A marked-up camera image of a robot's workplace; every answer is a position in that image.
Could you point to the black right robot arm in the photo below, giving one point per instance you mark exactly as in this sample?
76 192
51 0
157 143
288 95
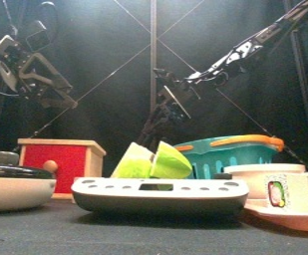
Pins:
249 45

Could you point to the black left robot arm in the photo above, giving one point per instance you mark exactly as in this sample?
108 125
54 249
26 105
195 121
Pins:
45 17

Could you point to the lime green toy wedge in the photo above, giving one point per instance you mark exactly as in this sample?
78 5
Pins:
132 164

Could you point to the red wooden drawer box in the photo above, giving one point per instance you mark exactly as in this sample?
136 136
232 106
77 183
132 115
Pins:
74 166

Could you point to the grey kitchen scale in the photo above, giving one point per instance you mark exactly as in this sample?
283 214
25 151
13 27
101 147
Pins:
160 197

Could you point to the white mug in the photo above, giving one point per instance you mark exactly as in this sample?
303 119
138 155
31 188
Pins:
257 172

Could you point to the white pot with black lid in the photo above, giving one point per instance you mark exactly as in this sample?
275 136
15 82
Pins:
14 189

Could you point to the white carton with fruit print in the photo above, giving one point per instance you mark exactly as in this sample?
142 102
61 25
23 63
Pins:
300 194

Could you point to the pink plate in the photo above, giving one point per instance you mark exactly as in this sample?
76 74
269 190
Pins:
290 220

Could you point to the grey vertical frame pole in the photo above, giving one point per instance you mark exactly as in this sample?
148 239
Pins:
153 50

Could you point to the dark frame post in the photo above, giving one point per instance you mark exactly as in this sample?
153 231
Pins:
300 83

